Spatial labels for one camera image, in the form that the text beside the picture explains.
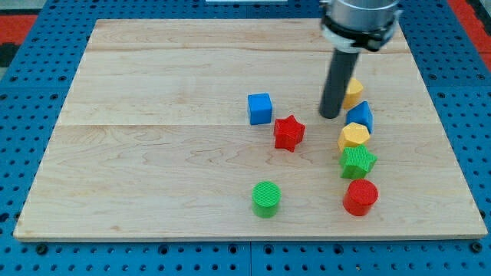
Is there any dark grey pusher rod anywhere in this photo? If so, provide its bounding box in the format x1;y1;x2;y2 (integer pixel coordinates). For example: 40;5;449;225
319;49;359;119

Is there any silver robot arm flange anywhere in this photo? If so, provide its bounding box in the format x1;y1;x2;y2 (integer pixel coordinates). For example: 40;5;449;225
319;0;402;54

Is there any yellow hexagon block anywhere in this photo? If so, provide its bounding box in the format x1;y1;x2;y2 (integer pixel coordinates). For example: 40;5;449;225
338;123;371;153

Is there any blue triangular block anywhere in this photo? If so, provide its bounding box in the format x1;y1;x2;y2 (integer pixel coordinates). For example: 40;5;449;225
345;101;374;134

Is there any yellow heart block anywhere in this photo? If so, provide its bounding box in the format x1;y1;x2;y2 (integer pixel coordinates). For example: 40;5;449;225
342;77;364;110

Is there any green cylinder block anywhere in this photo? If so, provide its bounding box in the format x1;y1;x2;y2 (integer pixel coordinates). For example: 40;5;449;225
252;181;282;219

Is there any light wooden board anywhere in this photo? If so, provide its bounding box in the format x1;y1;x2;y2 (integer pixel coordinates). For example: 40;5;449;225
14;19;487;242

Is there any red cylinder block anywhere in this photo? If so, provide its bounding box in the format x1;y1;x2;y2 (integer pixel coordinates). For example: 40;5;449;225
342;179;379;216

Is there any green star block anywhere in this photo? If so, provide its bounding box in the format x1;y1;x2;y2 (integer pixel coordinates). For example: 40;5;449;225
339;144;377;179

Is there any blue cube block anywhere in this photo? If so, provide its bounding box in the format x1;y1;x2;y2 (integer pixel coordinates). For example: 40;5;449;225
247;93;272;125

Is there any red star block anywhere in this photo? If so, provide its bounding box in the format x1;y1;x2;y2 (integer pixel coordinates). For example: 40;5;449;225
273;115;305;153

